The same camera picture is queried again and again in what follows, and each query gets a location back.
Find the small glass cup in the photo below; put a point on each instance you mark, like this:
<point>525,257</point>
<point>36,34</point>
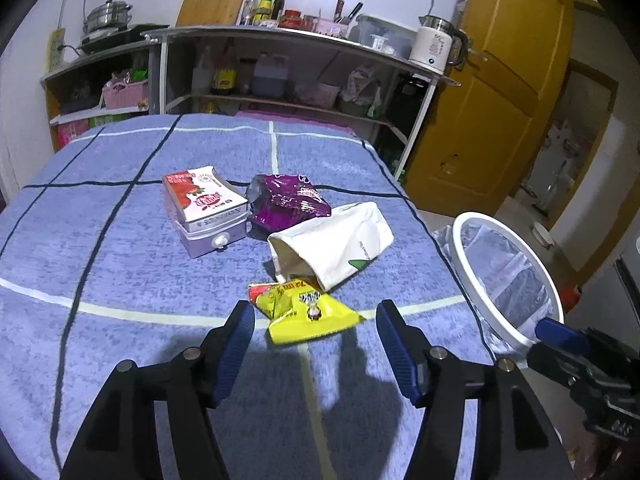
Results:
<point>309,23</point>

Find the purple milk carton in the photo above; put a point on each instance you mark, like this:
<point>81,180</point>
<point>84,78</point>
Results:
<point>205,210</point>

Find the purple snack bag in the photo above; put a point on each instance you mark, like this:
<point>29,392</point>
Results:
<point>285,205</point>

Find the steel steamer pot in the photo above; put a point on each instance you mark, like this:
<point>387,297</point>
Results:
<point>107,17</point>

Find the wooden shelf unit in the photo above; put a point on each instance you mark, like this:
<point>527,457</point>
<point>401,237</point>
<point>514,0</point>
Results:
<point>55,95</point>

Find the metal shelf rack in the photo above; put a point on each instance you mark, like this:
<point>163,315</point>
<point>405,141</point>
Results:
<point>300,36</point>

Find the white electric kettle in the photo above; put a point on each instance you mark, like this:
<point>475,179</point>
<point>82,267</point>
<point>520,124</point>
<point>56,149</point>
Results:
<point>432,47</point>

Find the white floor bowl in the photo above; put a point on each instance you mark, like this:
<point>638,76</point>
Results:
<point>542,235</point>

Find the small white cup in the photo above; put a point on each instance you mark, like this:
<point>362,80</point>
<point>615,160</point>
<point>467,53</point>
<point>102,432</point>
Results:
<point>377,42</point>

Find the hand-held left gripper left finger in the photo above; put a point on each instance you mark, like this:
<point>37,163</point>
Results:
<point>235,350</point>

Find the white plastic bottle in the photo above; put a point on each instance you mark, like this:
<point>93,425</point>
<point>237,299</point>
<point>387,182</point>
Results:
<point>202,72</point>

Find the bundle of plastic bags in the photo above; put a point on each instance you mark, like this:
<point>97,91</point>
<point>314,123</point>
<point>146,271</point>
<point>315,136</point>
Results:
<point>360,90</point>

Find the yellowish power strip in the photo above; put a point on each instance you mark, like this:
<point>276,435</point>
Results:
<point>56,50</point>

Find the pink utensil box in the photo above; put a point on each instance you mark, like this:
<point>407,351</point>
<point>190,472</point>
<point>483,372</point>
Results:
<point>332,28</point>

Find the white appliance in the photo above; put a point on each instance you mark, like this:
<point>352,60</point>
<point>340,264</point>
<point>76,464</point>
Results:
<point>560,165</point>

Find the pink white-lidded container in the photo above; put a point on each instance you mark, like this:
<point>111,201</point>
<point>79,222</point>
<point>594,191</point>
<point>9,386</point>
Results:
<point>317,94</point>

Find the clear yellow-capped bottle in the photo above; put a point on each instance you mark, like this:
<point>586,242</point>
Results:
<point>248,10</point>

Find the dark sauce bottle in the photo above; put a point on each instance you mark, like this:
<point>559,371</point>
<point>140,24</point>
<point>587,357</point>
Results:
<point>278,6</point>

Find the pink storage bin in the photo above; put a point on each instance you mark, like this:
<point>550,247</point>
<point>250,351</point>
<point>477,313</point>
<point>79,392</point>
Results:
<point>300,119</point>

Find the clear lidded storage box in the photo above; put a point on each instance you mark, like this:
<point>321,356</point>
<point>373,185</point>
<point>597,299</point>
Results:
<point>395,35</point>

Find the black induction cooker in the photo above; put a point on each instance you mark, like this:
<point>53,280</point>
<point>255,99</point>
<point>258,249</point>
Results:
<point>125,35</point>

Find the green glass bottle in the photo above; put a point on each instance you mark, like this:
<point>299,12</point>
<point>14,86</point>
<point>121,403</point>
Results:
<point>264,7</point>

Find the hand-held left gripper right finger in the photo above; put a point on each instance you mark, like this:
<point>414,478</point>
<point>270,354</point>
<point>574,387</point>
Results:
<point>400,355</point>

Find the white paper pouch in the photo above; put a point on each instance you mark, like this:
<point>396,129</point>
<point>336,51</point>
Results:
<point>330,240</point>

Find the yellow snack wrapper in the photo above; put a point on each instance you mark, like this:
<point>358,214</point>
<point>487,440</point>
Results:
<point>300,320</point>

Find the white-rimmed trash bin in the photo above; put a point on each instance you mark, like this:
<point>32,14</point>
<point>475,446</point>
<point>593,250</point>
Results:
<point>472,287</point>

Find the blue checked tablecloth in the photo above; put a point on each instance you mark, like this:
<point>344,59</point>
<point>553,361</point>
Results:
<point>125,260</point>

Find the red-lidded jar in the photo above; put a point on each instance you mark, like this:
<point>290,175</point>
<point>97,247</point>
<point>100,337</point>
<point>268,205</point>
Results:
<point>290,19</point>

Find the white rimmed trash bin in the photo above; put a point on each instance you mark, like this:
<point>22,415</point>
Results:
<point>515,280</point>

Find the pink woven basket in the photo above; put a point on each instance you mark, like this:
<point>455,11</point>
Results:
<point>125,95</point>

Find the yellow wooden door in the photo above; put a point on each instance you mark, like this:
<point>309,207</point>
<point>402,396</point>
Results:
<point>500,110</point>

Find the purple plastic jug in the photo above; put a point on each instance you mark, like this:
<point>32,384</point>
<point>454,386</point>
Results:
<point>272,77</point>

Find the red plastic stool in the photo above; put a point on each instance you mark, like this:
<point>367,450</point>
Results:
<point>571,297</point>

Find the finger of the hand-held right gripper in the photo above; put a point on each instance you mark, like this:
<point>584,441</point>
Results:
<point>560,332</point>
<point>555,362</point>

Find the yellow-labelled oil bottle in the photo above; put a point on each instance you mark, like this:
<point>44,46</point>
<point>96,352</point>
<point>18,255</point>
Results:
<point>224,75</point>

